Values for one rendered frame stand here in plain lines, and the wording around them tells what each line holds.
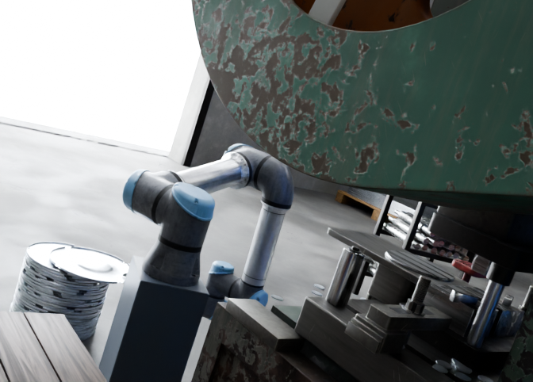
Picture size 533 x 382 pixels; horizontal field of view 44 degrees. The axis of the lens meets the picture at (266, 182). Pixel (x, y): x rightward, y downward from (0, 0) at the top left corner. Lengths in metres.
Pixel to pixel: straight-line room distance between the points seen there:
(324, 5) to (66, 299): 1.63
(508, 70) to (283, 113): 0.28
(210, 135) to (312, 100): 5.57
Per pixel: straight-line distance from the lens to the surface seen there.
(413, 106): 0.64
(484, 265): 1.10
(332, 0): 0.79
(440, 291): 1.08
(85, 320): 2.29
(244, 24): 0.87
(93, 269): 2.26
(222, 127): 6.35
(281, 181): 1.99
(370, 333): 0.93
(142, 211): 1.75
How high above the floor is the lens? 1.01
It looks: 9 degrees down
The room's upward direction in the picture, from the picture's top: 18 degrees clockwise
